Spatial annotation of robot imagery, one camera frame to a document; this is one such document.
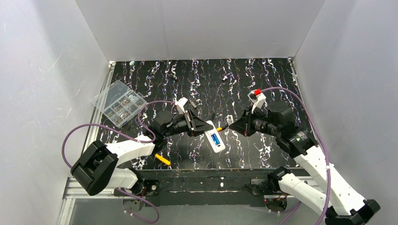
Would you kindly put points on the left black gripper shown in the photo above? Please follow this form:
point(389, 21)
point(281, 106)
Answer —
point(189, 123)

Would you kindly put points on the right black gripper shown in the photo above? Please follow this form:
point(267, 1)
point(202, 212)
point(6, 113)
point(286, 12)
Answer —
point(248, 123)

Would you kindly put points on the white remote control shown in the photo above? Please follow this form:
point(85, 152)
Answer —
point(208, 135)

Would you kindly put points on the blue AA battery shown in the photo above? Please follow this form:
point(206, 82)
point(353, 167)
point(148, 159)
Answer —
point(216, 139)

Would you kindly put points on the white remote battery cover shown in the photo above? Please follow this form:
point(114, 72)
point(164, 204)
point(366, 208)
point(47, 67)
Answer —
point(229, 118)

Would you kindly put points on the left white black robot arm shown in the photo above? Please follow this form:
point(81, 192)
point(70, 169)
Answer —
point(98, 167)

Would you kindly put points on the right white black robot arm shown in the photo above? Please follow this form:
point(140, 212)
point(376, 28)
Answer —
point(338, 203)

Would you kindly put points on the clear plastic screw organizer box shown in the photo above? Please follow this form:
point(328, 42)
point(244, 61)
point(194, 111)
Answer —
point(119, 103)

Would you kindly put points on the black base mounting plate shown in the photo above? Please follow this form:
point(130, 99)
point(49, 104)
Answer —
point(209, 187)

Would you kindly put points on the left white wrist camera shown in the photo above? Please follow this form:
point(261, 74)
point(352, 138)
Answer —
point(180, 105)

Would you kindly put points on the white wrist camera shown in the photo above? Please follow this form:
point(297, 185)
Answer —
point(257, 98)
point(180, 105)

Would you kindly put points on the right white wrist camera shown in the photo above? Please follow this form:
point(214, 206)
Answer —
point(257, 98)

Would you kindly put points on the orange handled pliers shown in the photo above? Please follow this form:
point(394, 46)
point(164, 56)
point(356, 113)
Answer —
point(223, 127)

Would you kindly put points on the aluminium frame rail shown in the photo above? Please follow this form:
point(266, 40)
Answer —
point(336, 201)

